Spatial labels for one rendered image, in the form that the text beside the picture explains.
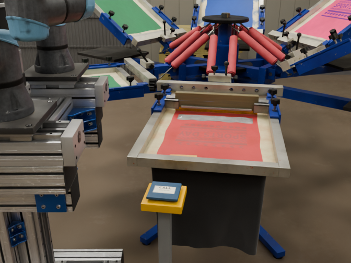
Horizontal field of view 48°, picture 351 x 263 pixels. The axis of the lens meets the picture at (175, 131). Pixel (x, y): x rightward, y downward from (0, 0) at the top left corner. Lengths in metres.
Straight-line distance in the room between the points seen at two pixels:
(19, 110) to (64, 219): 1.86
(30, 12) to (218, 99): 1.28
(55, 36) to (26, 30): 0.75
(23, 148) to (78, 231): 1.69
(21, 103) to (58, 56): 0.48
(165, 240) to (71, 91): 0.67
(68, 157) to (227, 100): 1.02
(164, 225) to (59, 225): 1.61
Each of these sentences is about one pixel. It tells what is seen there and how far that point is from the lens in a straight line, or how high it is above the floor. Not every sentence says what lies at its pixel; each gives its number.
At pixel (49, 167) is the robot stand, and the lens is 1.14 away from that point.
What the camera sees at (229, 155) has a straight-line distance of 1.54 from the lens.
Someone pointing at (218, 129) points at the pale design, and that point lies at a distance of 1.78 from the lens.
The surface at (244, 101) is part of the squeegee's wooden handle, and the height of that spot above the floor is 1.03.
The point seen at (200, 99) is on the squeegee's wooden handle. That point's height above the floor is 1.03.
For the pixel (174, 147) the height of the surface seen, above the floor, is 0.96.
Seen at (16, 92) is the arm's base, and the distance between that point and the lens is 1.12.
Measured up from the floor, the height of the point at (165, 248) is 0.75.
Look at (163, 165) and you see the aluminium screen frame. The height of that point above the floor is 0.96.
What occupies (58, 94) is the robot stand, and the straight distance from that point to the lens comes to 1.59.
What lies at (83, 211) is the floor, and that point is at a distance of 2.96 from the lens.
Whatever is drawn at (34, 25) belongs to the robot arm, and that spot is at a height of 1.53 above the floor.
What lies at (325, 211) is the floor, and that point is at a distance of 3.08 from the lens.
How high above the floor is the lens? 1.64
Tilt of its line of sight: 23 degrees down
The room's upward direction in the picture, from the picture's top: straight up
